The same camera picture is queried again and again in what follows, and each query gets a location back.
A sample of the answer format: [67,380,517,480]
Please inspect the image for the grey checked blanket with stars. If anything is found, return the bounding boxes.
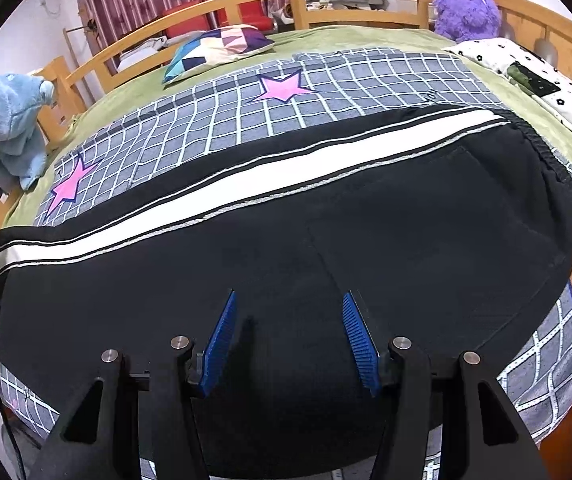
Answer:
[0,47,572,480]

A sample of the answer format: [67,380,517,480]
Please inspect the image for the dark green cloth item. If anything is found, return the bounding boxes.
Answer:
[508,60,564,97]

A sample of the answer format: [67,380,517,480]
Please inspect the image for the pile of clutter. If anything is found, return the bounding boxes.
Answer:
[271,0,434,28]

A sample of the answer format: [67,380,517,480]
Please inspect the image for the wooden bed frame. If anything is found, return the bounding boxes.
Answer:
[0,0,572,480]

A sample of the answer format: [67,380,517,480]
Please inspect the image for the light blue fleece towel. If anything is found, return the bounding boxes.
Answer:
[0,72,57,192]

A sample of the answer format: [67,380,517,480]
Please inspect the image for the white cushion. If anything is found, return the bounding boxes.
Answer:
[118,37,167,71]

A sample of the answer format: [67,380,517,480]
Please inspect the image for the red chair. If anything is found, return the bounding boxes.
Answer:
[161,0,207,41]
[214,0,273,33]

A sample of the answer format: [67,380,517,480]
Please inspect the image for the black pants with white stripe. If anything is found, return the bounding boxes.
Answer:
[0,102,572,466]

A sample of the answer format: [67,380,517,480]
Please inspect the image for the wooden coat rack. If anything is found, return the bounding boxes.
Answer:
[63,19,99,103]

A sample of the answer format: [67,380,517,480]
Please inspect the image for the colourful geometric pillow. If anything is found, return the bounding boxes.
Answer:
[162,25,277,86]

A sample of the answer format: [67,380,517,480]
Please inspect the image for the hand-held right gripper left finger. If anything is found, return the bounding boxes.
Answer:
[28,289,239,480]

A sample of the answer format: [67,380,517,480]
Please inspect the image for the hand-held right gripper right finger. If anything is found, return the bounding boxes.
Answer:
[342,290,549,480]

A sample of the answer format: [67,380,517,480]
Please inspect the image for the purple plush toy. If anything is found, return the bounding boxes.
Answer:
[433,0,502,43]

